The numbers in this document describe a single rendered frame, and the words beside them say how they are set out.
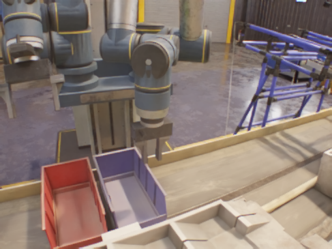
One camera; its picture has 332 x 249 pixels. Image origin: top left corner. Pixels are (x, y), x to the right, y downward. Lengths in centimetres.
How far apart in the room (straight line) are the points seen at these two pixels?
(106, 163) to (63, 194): 23
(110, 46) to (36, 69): 26
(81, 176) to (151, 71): 58
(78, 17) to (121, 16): 17
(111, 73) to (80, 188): 83
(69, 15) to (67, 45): 40
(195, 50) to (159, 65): 72
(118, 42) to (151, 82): 24
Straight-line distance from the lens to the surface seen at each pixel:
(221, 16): 1323
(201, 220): 70
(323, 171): 119
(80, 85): 131
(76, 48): 129
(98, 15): 167
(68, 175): 101
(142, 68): 62
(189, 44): 132
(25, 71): 72
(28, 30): 72
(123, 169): 105
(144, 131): 71
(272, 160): 133
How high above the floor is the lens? 145
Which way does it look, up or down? 28 degrees down
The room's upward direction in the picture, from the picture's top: 3 degrees clockwise
